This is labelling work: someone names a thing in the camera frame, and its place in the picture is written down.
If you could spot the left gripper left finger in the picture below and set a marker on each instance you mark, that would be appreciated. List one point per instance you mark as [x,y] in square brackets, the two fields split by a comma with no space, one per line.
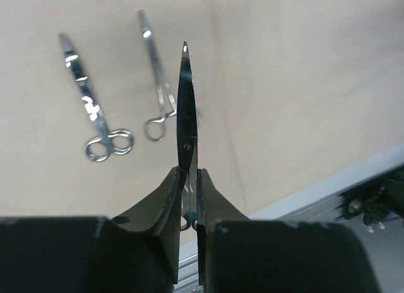
[150,237]

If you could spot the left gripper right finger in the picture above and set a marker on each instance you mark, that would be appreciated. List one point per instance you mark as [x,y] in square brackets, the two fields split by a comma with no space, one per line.
[211,206]

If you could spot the steel surgical scissors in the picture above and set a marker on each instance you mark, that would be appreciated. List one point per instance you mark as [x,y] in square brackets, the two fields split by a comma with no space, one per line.
[107,142]

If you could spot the steel surgical forceps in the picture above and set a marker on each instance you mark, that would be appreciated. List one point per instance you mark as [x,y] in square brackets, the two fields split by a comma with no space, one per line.
[166,101]

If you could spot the beige cloth wrap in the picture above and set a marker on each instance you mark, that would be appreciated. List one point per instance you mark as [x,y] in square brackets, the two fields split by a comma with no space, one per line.
[289,92]

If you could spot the aluminium front rail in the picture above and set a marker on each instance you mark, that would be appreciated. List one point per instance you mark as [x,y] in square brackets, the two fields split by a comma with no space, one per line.
[322,202]

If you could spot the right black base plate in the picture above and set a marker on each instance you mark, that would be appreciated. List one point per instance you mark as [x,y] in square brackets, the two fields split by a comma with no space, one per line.
[376,201]

